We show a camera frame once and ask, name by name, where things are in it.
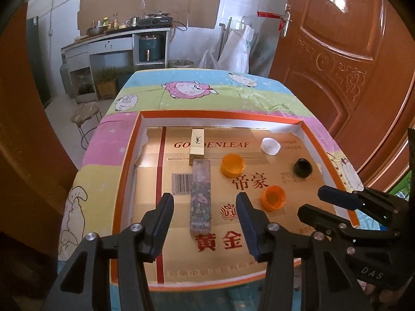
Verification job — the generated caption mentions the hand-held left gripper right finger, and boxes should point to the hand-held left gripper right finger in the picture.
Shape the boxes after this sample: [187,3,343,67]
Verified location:
[236,192,372,311]

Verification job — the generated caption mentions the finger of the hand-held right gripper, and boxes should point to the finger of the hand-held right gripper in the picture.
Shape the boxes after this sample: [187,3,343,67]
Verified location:
[317,185,412,230]
[298,203,399,260]

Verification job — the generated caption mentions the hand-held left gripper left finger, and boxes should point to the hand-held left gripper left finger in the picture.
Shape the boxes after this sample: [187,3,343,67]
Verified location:
[49,193,175,311]

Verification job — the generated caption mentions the orange bottle cap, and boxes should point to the orange bottle cap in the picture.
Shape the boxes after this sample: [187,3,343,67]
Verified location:
[261,185,287,212]
[220,154,247,178]

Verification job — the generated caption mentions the black bottle cap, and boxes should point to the black bottle cap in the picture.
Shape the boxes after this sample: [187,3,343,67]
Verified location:
[294,158,313,178]

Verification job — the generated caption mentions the clear floral rectangular box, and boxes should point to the clear floral rectangular box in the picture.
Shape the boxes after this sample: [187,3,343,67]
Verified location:
[189,159,213,235]

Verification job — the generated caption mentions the white bottle cap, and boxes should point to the white bottle cap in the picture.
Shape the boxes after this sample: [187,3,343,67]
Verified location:
[261,138,281,156]

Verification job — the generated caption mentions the gold rectangular box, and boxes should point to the gold rectangular box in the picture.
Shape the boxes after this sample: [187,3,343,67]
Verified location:
[189,129,207,166]

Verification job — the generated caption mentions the white orange-rimmed box tray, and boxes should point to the white orange-rimmed box tray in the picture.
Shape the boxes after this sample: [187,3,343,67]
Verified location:
[109,110,360,294]

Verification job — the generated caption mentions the cartoon sheep printed tablecloth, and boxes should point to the cartoon sheep printed tablecloth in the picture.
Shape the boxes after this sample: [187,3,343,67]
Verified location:
[58,68,367,311]

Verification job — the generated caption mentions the round cushioned metal stool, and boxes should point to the round cushioned metal stool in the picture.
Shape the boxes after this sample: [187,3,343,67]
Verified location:
[71,101,103,150]

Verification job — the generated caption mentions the carved wooden door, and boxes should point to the carved wooden door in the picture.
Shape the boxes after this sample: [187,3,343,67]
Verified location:
[269,0,415,195]

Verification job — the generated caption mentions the box of green plants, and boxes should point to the box of green plants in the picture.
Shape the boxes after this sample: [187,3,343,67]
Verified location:
[94,66,119,99]

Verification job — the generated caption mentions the clear plastic bag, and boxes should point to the clear plastic bag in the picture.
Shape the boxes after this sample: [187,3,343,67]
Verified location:
[198,49,216,69]

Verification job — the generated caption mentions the white woven sack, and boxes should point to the white woven sack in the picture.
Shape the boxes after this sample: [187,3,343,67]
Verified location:
[220,25,255,73]

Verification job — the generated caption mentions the green air fryer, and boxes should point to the green air fryer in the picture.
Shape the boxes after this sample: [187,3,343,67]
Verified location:
[139,34,160,63]

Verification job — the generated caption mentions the grey gas cylinder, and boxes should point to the grey gas cylinder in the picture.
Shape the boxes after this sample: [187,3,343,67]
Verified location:
[59,61,73,97]

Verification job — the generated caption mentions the grey kitchen counter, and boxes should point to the grey kitchen counter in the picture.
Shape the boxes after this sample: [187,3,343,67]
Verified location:
[61,26,172,72]

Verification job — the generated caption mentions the red ribbon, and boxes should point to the red ribbon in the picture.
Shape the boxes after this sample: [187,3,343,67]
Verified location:
[257,11,286,20]

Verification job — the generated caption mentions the black gas stove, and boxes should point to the black gas stove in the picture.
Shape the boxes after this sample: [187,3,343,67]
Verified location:
[139,13,174,27]

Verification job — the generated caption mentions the metal wok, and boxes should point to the metal wok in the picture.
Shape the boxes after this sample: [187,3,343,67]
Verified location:
[86,26,111,37]

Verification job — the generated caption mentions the dark green refrigerator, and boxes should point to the dark green refrigerator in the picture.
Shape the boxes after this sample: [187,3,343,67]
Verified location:
[26,16,52,107]

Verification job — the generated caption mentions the metal door handle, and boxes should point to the metal door handle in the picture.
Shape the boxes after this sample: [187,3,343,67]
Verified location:
[279,3,292,38]

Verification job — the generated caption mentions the cardboard sheets on wall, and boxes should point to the cardboard sheets on wall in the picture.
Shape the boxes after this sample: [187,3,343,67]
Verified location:
[77,0,223,30]

